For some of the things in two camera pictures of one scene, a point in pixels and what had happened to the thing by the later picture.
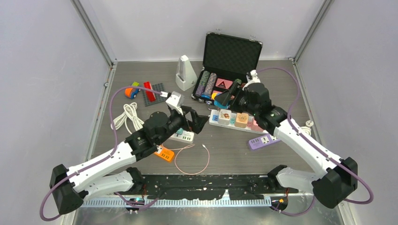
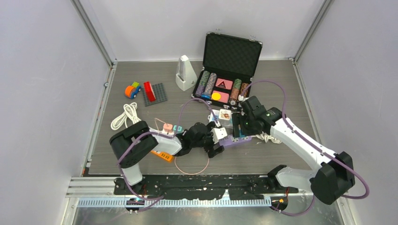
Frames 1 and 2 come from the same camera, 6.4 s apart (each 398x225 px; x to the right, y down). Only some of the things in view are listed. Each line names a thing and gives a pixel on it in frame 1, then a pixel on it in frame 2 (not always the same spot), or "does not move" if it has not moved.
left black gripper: [198, 121] to [210, 148]
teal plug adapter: [179, 131] does not move
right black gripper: [234, 107] to [238, 119]
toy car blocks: [131, 93] does not move
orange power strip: [166, 153] does not move
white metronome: [185, 78] does not move
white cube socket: [224, 117] does not move
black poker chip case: [227, 57] does not move
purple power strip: [263, 141] to [232, 140]
